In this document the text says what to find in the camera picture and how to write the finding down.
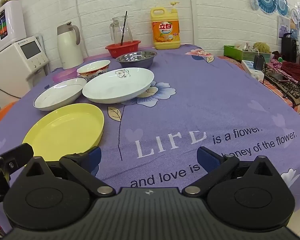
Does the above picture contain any white water purifier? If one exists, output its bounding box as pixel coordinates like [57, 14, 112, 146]
[0, 0, 27, 52]

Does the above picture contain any white power strip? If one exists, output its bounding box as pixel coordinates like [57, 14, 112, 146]
[241, 60, 264, 82]

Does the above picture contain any yellow detergent bottle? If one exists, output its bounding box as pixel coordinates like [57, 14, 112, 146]
[150, 2, 180, 50]

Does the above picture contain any orange plastic basin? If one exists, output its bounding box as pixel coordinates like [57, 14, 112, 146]
[0, 101, 16, 122]

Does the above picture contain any white thermos jug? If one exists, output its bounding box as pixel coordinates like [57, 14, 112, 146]
[57, 22, 83, 69]

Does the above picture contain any glass pitcher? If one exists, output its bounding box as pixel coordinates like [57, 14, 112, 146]
[109, 16, 133, 44]

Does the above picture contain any yellow plastic plate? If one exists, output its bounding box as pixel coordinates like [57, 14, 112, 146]
[23, 103, 104, 161]

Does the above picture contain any purple floral tablecloth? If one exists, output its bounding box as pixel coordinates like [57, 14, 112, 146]
[0, 43, 300, 235]

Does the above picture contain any white plate dark rim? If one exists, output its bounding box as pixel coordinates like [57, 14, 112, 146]
[33, 77, 87, 112]

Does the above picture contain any large white floral plate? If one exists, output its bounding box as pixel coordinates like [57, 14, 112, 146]
[82, 67, 154, 104]

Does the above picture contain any black power adapter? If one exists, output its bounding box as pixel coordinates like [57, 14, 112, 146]
[253, 54, 265, 71]

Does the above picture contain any red patterned ceramic bowl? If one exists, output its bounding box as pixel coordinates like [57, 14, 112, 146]
[77, 60, 110, 81]

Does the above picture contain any stainless steel bowl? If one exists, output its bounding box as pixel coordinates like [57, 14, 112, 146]
[116, 50, 157, 69]

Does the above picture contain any black kettle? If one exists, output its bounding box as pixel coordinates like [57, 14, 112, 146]
[281, 33, 297, 63]

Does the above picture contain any black stirring stick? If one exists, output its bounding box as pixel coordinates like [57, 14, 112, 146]
[120, 10, 128, 46]

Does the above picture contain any green storage box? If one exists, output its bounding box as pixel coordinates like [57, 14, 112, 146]
[224, 42, 272, 63]

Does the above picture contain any white water dispenser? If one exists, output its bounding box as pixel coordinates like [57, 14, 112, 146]
[0, 36, 49, 108]

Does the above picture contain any purple plastic bowl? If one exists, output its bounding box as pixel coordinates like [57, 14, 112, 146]
[52, 68, 78, 83]

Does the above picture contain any red plastic basket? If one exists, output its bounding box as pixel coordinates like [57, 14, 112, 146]
[105, 40, 141, 58]

